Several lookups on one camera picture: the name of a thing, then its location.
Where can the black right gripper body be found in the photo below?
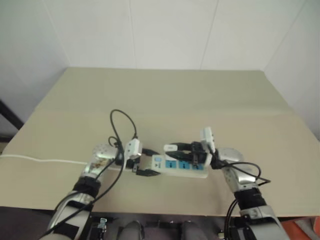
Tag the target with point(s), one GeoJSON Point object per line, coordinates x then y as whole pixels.
{"type": "Point", "coordinates": [198, 152]}

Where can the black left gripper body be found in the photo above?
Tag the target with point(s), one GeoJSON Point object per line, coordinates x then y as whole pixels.
{"type": "Point", "coordinates": [132, 165]}

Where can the white charger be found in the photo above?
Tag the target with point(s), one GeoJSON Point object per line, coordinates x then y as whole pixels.
{"type": "Point", "coordinates": [170, 147]}

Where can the white power strip blue sockets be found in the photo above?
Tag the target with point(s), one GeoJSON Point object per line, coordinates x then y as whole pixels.
{"type": "Point", "coordinates": [185, 173]}

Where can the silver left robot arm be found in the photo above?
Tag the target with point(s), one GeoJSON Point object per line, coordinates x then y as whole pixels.
{"type": "Point", "coordinates": [100, 160]}

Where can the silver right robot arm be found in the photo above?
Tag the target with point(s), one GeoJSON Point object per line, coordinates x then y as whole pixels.
{"type": "Point", "coordinates": [232, 155]}

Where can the small white connector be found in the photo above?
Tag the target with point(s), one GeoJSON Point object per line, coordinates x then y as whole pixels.
{"type": "Point", "coordinates": [102, 222]}

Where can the orange object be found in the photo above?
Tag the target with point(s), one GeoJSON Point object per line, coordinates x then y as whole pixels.
{"type": "Point", "coordinates": [305, 228]}

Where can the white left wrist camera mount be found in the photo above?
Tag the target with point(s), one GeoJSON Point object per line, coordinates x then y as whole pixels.
{"type": "Point", "coordinates": [133, 147]}

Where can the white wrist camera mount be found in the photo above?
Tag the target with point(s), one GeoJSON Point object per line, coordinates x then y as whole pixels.
{"type": "Point", "coordinates": [133, 147]}
{"type": "Point", "coordinates": [207, 136]}

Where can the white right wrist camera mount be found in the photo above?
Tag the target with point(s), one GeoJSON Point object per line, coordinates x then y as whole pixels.
{"type": "Point", "coordinates": [207, 136]}

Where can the black diagonal frame bar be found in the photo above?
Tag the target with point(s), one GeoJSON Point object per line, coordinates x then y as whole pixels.
{"type": "Point", "coordinates": [10, 113]}

